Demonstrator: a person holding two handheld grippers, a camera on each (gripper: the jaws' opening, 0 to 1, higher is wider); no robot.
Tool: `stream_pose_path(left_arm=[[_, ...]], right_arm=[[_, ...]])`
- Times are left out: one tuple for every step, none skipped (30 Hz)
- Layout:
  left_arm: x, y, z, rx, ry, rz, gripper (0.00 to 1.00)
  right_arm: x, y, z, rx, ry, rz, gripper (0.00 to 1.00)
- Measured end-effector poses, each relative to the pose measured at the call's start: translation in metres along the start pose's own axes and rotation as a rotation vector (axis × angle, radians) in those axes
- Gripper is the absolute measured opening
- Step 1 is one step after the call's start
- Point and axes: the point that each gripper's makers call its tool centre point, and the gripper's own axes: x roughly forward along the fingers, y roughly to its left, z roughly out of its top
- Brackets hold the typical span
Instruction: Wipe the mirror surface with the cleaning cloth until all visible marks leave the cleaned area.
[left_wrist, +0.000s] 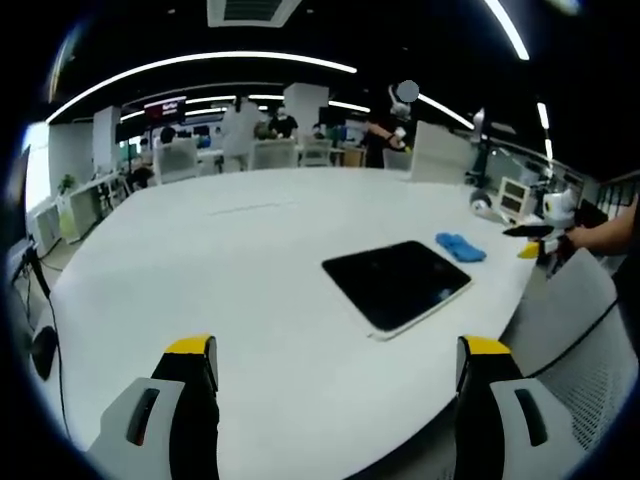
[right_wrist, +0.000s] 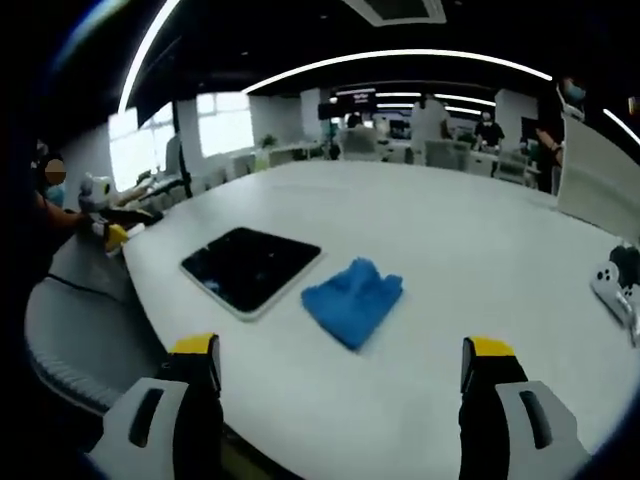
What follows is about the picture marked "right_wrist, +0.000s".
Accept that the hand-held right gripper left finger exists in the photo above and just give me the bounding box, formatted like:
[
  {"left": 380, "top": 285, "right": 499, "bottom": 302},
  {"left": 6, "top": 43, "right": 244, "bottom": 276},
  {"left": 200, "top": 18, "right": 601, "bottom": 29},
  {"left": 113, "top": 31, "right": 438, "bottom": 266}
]
[{"left": 89, "top": 332, "right": 224, "bottom": 480}]

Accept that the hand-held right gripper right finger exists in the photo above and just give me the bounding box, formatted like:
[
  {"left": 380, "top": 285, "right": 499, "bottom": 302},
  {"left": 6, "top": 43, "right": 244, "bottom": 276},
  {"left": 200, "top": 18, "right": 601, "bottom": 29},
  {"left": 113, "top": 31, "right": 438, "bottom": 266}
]
[{"left": 458, "top": 335, "right": 591, "bottom": 480}]

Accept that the black tablet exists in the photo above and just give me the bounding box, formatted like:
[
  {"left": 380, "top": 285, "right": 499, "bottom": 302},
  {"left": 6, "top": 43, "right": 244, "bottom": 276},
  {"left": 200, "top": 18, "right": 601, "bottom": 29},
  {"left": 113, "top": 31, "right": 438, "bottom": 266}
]
[{"left": 179, "top": 226, "right": 326, "bottom": 324}]

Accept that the blue cleaning cloth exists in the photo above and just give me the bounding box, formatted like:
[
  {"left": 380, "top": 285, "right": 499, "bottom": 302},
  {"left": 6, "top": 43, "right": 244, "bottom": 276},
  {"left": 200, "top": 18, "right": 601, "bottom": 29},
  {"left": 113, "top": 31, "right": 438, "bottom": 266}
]
[{"left": 299, "top": 256, "right": 405, "bottom": 353}]

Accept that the person's dark-clothed body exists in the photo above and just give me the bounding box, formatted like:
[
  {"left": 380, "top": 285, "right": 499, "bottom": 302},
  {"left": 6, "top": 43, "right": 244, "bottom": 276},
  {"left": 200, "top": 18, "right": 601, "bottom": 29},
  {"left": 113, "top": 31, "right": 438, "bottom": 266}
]
[{"left": 24, "top": 142, "right": 69, "bottom": 274}]

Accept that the black pole stand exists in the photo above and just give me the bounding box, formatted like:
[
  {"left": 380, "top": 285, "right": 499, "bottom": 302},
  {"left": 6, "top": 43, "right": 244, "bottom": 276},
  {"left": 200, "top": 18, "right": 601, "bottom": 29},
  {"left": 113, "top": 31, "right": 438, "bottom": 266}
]
[{"left": 173, "top": 102, "right": 195, "bottom": 199}]

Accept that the grey mesh chair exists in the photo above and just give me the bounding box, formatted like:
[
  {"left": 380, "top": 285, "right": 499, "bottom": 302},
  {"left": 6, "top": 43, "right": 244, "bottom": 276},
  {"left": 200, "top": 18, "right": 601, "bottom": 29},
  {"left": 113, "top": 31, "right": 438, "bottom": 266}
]
[{"left": 22, "top": 234, "right": 169, "bottom": 416}]

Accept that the curved ceiling light strip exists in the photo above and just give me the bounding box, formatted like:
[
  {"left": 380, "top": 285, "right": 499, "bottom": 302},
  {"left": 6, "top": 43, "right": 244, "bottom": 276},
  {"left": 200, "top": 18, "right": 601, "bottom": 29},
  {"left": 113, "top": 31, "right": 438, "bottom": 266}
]
[
  {"left": 243, "top": 48, "right": 555, "bottom": 96},
  {"left": 117, "top": 0, "right": 180, "bottom": 115}
]

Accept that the white low cabinet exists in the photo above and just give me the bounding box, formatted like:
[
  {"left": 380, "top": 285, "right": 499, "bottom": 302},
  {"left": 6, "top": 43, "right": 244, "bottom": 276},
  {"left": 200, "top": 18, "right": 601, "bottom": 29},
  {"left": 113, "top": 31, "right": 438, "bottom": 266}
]
[{"left": 232, "top": 143, "right": 331, "bottom": 174}]

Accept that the white and black device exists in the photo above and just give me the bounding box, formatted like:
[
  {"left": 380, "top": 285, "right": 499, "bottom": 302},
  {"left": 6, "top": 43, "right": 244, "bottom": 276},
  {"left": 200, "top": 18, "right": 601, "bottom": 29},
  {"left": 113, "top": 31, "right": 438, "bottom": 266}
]
[{"left": 589, "top": 243, "right": 640, "bottom": 347}]

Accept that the beige partition board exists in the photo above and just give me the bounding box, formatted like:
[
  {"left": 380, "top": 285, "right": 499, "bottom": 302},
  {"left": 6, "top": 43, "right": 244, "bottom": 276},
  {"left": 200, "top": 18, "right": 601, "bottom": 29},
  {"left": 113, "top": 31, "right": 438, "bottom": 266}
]
[{"left": 557, "top": 117, "right": 640, "bottom": 241}]

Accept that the ceiling air conditioner vent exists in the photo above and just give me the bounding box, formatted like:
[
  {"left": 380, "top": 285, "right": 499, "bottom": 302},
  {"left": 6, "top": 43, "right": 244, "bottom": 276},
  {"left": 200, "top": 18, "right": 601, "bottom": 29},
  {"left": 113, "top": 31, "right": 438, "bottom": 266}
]
[{"left": 344, "top": 0, "right": 446, "bottom": 26}]

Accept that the black cable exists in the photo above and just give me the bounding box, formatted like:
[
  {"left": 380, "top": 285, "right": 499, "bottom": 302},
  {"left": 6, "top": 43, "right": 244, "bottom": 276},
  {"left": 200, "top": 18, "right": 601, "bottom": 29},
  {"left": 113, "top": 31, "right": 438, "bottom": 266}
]
[{"left": 45, "top": 271, "right": 110, "bottom": 298}]

